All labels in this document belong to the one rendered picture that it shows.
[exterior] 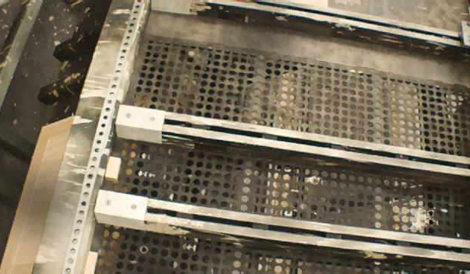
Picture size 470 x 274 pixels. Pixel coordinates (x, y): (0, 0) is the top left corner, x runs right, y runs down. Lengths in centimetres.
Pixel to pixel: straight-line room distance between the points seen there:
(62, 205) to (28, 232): 54
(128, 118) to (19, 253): 69
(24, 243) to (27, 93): 82
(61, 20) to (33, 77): 36
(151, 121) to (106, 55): 28
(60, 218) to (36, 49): 134
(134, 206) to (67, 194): 18
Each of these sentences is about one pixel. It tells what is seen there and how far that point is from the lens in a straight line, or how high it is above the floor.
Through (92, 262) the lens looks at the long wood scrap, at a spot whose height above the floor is 90.
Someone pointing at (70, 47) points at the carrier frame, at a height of 31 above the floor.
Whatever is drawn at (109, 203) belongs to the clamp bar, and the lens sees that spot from 142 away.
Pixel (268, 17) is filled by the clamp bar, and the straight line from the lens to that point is 181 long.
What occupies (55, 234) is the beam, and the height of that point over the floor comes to 85.
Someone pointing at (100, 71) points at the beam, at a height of 85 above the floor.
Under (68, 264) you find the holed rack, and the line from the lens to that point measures 140.
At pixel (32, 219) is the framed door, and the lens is 200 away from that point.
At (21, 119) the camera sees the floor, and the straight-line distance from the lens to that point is 251.
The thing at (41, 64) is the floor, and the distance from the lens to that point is 266.
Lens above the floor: 196
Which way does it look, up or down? 32 degrees down
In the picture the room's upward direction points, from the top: 76 degrees clockwise
